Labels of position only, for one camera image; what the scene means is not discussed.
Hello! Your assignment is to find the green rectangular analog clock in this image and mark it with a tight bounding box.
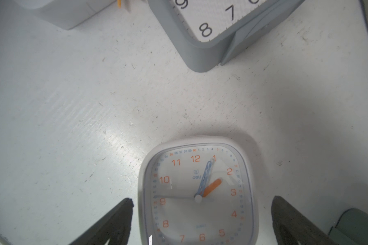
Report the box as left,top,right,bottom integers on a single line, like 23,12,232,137
148,0,302,72

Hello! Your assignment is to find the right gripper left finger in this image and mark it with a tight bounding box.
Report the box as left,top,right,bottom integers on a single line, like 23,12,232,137
71,198,134,245

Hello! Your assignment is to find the white timer with orange buttons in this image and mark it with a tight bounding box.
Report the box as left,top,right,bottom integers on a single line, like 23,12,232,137
15,0,130,30

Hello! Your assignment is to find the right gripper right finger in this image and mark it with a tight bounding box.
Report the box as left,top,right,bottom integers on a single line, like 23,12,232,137
271,196,335,245

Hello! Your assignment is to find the large green analog clock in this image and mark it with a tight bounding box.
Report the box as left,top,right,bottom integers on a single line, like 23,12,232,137
328,208,368,245

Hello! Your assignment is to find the white square analog clock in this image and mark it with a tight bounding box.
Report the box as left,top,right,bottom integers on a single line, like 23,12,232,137
138,136,259,245

